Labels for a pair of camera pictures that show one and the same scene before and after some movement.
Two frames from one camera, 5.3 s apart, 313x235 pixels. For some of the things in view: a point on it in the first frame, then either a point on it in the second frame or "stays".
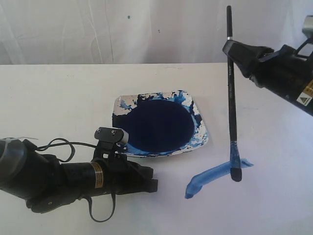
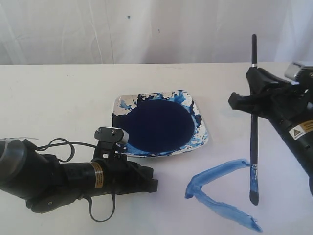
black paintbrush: (235, 171) → (254, 181)
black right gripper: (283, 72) → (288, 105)
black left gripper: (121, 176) stays
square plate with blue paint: (158, 124) stays
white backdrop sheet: (87, 32) stays
